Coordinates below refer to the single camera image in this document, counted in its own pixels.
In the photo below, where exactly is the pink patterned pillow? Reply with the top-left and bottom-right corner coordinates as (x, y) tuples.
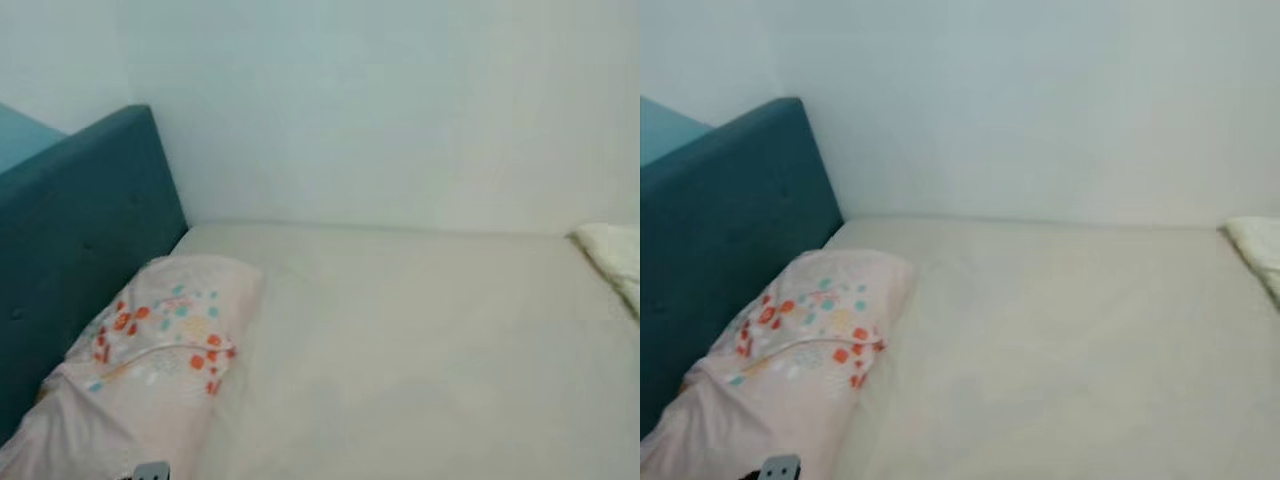
(0, 253), (264, 480)
(640, 248), (916, 480)

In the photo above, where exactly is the cream folded blanket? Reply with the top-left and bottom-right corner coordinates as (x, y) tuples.
(1222, 215), (1280, 306)
(570, 222), (641, 319)

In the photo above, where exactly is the teal padded headboard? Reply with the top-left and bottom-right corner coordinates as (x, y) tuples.
(0, 103), (189, 446)
(640, 96), (844, 441)

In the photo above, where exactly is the white bed mattress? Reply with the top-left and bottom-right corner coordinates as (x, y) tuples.
(820, 215), (1280, 480)
(165, 222), (641, 480)

